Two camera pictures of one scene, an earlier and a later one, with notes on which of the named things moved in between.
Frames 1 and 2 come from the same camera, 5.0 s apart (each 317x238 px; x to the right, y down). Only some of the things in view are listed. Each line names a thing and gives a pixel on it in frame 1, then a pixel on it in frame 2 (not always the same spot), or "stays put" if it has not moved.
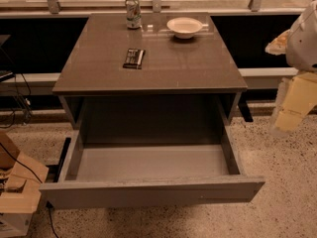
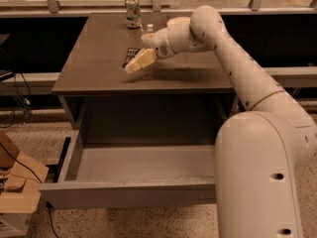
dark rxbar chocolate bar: (134, 59) stays put
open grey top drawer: (100, 176) stays put
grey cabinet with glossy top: (187, 90) stays put
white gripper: (303, 47) -> (159, 44)
